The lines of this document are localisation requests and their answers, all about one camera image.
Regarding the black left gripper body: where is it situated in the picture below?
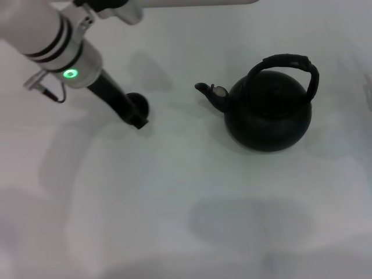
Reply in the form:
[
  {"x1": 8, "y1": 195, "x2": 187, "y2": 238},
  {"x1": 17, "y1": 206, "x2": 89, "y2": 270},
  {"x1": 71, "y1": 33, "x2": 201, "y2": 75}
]
[{"x1": 86, "y1": 69, "x2": 138, "y2": 125}]

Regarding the silver connector plug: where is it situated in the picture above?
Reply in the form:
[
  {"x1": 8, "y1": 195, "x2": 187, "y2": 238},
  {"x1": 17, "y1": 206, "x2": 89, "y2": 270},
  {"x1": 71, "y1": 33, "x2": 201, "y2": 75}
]
[{"x1": 23, "y1": 72, "x2": 47, "y2": 91}]

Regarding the small dark teacup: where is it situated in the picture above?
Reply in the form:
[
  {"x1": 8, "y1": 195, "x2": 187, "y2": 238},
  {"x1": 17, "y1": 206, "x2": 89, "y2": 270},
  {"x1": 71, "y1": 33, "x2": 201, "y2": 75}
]
[{"x1": 126, "y1": 92, "x2": 151, "y2": 117}]

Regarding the black round teapot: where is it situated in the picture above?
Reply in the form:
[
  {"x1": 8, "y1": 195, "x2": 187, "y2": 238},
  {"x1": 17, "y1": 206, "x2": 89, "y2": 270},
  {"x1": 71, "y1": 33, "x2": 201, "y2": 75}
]
[{"x1": 194, "y1": 53, "x2": 319, "y2": 153}]

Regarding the thin black cable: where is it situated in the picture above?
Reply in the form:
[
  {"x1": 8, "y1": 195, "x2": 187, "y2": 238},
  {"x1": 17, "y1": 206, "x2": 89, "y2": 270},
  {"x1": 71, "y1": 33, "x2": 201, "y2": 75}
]
[{"x1": 39, "y1": 83, "x2": 68, "y2": 103}]

